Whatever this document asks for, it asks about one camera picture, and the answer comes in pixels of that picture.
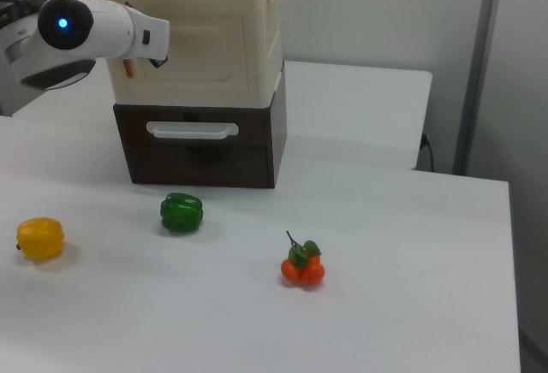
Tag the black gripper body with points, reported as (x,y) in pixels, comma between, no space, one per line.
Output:
(159,61)

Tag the cream cabinet door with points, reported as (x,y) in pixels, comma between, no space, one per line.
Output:
(205,56)

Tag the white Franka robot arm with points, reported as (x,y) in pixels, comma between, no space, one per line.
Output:
(107,31)

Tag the cream plastic cabinet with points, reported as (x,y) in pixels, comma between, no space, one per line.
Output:
(261,26)

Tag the dark brown drawer box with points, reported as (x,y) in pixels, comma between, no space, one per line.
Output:
(197,163)

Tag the green bell pepper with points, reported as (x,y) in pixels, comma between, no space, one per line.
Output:
(182,212)

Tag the white side table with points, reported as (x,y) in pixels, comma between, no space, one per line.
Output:
(351,108)

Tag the yellow bell pepper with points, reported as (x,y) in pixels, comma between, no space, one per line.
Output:
(40,238)

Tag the orange tangerine cluster with leaves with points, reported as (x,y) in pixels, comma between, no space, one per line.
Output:
(301,268)

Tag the grey metal partition post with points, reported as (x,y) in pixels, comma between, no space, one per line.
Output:
(477,69)

